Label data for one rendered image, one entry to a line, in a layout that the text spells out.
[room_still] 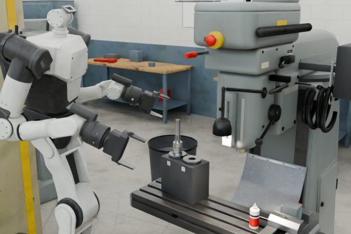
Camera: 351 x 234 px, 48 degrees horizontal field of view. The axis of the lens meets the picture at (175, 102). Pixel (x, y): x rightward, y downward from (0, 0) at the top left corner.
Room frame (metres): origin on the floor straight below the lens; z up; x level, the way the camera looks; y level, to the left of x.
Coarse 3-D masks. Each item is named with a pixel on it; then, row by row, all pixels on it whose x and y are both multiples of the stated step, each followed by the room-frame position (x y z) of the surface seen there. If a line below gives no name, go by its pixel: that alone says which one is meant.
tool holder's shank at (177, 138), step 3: (177, 120) 1.84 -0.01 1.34; (177, 123) 1.84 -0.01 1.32; (177, 126) 1.84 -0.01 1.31; (177, 129) 1.84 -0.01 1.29; (177, 132) 1.84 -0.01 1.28; (177, 135) 1.84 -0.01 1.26; (174, 138) 1.85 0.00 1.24; (177, 138) 1.83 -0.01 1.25; (180, 138) 1.84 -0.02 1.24; (177, 141) 1.84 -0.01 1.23
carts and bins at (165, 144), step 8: (160, 136) 3.73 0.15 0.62; (168, 136) 3.76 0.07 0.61; (184, 136) 3.73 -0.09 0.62; (152, 144) 3.64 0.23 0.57; (160, 144) 3.72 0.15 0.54; (168, 144) 3.75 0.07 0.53; (184, 144) 3.72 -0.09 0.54; (192, 144) 3.65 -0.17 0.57; (152, 152) 3.40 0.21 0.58; (160, 152) 3.32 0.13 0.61; (168, 152) 3.30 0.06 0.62; (192, 152) 3.40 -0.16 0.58; (152, 160) 3.42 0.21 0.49; (160, 160) 3.34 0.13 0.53; (152, 168) 3.43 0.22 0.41; (160, 168) 3.34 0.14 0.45; (152, 176) 3.45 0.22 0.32; (160, 176) 3.35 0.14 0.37
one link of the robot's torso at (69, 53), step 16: (16, 32) 1.50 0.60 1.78; (32, 32) 1.64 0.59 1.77; (48, 32) 1.69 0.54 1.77; (64, 32) 1.60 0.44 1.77; (48, 48) 1.49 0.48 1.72; (64, 48) 1.51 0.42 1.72; (80, 48) 1.63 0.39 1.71; (0, 64) 1.56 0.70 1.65; (64, 64) 1.51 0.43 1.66; (80, 64) 1.63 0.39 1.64; (48, 80) 1.51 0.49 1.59; (64, 80) 1.53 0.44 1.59; (80, 80) 1.68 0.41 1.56; (32, 96) 1.54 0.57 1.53; (48, 96) 1.53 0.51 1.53; (64, 96) 1.55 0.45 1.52; (48, 112) 1.59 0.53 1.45
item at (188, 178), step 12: (168, 156) 1.84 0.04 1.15; (180, 156) 1.81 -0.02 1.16; (192, 156) 1.81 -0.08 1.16; (168, 168) 1.81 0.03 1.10; (180, 168) 1.75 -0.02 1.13; (192, 168) 1.69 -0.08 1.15; (204, 168) 1.75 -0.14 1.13; (168, 180) 1.81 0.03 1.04; (180, 180) 1.75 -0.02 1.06; (192, 180) 1.69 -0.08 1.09; (204, 180) 1.75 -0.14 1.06; (168, 192) 1.81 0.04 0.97; (180, 192) 1.75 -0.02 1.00; (192, 192) 1.69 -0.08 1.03; (204, 192) 1.75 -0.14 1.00; (192, 204) 1.69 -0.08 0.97
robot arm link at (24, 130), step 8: (16, 120) 1.39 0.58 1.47; (24, 120) 1.43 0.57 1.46; (40, 120) 1.39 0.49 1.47; (16, 128) 1.37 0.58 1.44; (24, 128) 1.36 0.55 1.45; (32, 128) 1.36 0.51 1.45; (40, 128) 1.35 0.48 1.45; (16, 136) 1.36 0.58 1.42; (24, 136) 1.36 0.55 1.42; (32, 136) 1.36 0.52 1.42; (40, 136) 1.36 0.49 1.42; (48, 136) 1.36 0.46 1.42
